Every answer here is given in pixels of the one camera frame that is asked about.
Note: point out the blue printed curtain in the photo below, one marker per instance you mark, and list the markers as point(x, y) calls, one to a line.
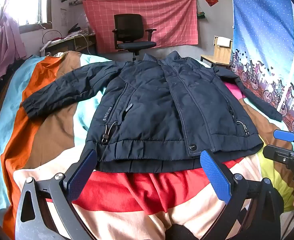
point(261, 35)

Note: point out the black office chair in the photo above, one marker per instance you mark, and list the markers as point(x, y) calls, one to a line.
point(129, 30)

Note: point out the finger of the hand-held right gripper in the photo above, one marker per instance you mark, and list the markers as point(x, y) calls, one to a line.
point(281, 156)
point(284, 135)

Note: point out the window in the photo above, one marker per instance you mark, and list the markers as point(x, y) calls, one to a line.
point(24, 2)

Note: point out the green hanging pouch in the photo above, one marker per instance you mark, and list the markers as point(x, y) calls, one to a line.
point(201, 15)

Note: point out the navy padded jacket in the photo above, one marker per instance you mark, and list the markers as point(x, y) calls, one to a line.
point(157, 105)

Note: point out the pink checked wall cloth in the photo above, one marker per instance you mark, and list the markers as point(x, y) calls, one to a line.
point(172, 17)

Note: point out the metal wall rack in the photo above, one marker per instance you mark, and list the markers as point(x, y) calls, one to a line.
point(75, 3)

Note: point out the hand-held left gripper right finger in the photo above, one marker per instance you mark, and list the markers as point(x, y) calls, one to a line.
point(215, 177)

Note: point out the wooden chair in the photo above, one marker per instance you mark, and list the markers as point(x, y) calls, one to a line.
point(221, 55)

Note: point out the white wall calendar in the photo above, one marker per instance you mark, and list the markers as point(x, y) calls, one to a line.
point(63, 17)

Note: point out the colourful striped bed sheet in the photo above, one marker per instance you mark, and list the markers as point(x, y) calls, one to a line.
point(49, 135)

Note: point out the pink window curtain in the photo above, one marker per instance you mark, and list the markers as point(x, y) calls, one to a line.
point(7, 47)

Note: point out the white paper sheet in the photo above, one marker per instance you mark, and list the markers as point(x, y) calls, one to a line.
point(223, 41)

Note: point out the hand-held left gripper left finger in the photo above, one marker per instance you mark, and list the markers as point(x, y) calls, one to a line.
point(82, 172)

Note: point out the wooden desk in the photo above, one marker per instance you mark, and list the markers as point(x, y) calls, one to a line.
point(69, 42)

